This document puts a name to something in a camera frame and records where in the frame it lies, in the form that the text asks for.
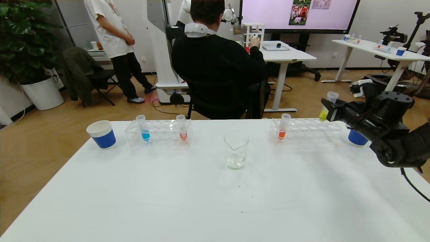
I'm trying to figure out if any tall white robot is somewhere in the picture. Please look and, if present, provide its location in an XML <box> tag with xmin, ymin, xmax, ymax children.
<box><xmin>146</xmin><ymin>0</ymin><xmax>199</xmax><ymax>105</ymax></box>

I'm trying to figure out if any black robot arm with gripper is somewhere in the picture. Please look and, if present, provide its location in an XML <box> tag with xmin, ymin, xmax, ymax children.
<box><xmin>380</xmin><ymin>24</ymin><xmax>409</xmax><ymax>44</ymax></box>

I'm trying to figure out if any standing person white shirt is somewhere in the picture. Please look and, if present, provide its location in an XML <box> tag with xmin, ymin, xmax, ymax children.
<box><xmin>84</xmin><ymin>0</ymin><xmax>157</xmax><ymax>104</ymax></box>

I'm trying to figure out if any white drawer cabinet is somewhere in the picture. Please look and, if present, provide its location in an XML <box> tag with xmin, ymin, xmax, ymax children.
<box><xmin>86</xmin><ymin>47</ymin><xmax>111</xmax><ymax>63</ymax></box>

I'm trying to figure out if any blue white paper cup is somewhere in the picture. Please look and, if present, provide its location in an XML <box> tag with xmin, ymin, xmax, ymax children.
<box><xmin>86</xmin><ymin>120</ymin><xmax>117</xmax><ymax>149</ymax></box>
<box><xmin>348</xmin><ymin>126</ymin><xmax>370</xmax><ymax>146</ymax></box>

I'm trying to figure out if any large display screen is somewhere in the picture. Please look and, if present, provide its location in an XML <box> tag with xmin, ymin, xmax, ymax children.
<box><xmin>239</xmin><ymin>0</ymin><xmax>360</xmax><ymax>34</ymax></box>

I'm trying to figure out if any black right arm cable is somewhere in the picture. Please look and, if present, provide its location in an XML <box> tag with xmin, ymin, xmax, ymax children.
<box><xmin>400</xmin><ymin>167</ymin><xmax>430</xmax><ymax>203</ymax></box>

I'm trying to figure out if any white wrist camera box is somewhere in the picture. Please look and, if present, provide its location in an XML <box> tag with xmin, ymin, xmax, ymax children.
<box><xmin>350</xmin><ymin>80</ymin><xmax>374</xmax><ymax>98</ymax></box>

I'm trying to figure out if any black folding chair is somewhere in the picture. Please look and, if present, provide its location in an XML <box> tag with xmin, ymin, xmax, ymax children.
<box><xmin>84</xmin><ymin>67</ymin><xmax>121</xmax><ymax>107</ymax></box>

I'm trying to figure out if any clear glass beaker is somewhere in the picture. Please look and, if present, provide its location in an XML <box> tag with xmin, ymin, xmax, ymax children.
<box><xmin>224</xmin><ymin>132</ymin><xmax>250</xmax><ymax>169</ymax></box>

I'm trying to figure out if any green leafy plant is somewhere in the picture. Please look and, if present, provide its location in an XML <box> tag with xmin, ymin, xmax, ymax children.
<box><xmin>0</xmin><ymin>0</ymin><xmax>62</xmax><ymax>84</ymax></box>

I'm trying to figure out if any black tripod stand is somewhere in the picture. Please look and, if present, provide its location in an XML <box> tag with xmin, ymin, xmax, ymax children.
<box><xmin>403</xmin><ymin>11</ymin><xmax>430</xmax><ymax>51</ymax></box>

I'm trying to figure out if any blue liquid test tube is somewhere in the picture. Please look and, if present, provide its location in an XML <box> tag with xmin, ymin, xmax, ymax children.
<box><xmin>136</xmin><ymin>115</ymin><xmax>151</xmax><ymax>142</ymax></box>

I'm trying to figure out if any yellow liquid test tube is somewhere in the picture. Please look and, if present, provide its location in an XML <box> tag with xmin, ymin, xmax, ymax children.
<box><xmin>318</xmin><ymin>91</ymin><xmax>339</xmax><ymax>121</ymax></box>

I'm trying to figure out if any white neck headset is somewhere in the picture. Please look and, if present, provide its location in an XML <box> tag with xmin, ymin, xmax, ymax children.
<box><xmin>184</xmin><ymin>22</ymin><xmax>219</xmax><ymax>38</ymax></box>

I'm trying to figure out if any clear acrylic tube rack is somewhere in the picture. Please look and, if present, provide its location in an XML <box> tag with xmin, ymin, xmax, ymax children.
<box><xmin>125</xmin><ymin>119</ymin><xmax>192</xmax><ymax>148</ymax></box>
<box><xmin>270</xmin><ymin>118</ymin><xmax>343</xmax><ymax>146</ymax></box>

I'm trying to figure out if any dark green jacket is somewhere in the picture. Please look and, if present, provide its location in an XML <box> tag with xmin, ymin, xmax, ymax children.
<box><xmin>62</xmin><ymin>47</ymin><xmax>104</xmax><ymax>107</ymax></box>

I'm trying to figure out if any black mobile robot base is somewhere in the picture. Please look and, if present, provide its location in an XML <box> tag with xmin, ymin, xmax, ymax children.
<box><xmin>364</xmin><ymin>72</ymin><xmax>419</xmax><ymax>98</ymax></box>

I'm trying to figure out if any white height-adjustable desk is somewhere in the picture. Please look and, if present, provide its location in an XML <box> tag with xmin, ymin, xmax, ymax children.
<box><xmin>321</xmin><ymin>39</ymin><xmax>430</xmax><ymax>92</ymax></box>
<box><xmin>235</xmin><ymin>40</ymin><xmax>317</xmax><ymax>112</ymax></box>

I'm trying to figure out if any black office chair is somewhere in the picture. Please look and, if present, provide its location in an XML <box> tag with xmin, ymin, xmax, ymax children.
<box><xmin>183</xmin><ymin>76</ymin><xmax>271</xmax><ymax>120</ymax></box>

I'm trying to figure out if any black display stand base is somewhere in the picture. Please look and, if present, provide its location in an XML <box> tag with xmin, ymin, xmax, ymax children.
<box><xmin>269</xmin><ymin>33</ymin><xmax>321</xmax><ymax>82</ymax></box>

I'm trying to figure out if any seated person black sweater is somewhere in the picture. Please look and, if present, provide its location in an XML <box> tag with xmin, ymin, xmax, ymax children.
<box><xmin>171</xmin><ymin>0</ymin><xmax>267</xmax><ymax>120</ymax></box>

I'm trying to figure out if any red liquid test tube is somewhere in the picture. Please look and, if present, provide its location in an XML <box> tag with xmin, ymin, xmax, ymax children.
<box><xmin>176</xmin><ymin>115</ymin><xmax>188</xmax><ymax>141</ymax></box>
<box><xmin>277</xmin><ymin>114</ymin><xmax>291</xmax><ymax>140</ymax></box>

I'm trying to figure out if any white drawer organizer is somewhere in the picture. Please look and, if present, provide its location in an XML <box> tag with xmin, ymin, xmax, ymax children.
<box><xmin>242</xmin><ymin>23</ymin><xmax>265</xmax><ymax>50</ymax></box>

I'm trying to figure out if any white plant pot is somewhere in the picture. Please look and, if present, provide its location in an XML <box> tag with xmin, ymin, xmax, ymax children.
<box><xmin>21</xmin><ymin>76</ymin><xmax>64</xmax><ymax>111</ymax></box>

